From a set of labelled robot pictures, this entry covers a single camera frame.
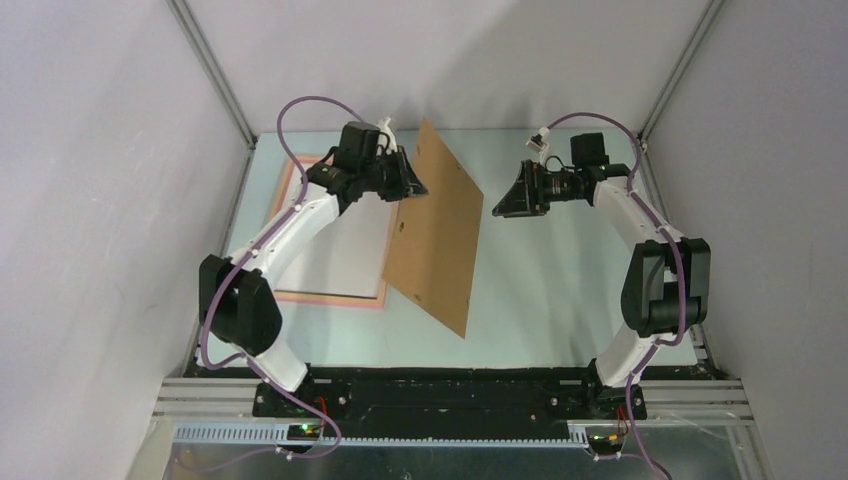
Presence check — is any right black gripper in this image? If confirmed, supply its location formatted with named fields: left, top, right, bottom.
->
left=492, top=160, right=583, bottom=219

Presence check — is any pink wooden photo frame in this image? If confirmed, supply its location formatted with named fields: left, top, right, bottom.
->
left=268, top=154, right=400, bottom=311

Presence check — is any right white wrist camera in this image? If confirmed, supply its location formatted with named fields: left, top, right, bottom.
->
left=525, top=127, right=551, bottom=166

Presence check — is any left aluminium corner post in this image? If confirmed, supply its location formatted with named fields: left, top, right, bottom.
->
left=166, top=0, right=257, bottom=150

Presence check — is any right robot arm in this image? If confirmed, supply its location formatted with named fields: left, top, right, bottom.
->
left=492, top=129, right=711, bottom=418

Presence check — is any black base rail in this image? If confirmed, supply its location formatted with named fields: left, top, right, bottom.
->
left=253, top=367, right=646, bottom=421

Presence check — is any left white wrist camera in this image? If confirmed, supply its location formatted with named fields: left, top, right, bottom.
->
left=376, top=117, right=399, bottom=158

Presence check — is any aluminium corner post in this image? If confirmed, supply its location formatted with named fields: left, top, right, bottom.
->
left=639, top=0, right=727, bottom=141
left=166, top=0, right=257, bottom=150

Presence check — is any brown cardboard backing board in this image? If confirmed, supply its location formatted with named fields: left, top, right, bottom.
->
left=383, top=118, right=484, bottom=338

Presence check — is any right aluminium corner post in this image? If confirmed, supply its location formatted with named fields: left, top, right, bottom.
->
left=639, top=0, right=727, bottom=141

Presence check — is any Great Wall photo print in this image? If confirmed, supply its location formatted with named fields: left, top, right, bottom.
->
left=274, top=193, right=398, bottom=309

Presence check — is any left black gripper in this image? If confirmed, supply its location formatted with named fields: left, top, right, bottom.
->
left=360, top=146, right=428, bottom=203

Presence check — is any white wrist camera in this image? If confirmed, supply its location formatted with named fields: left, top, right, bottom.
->
left=525, top=127, right=551, bottom=166
left=376, top=117, right=399, bottom=158

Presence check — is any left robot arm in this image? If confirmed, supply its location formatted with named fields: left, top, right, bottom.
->
left=198, top=117, right=428, bottom=417

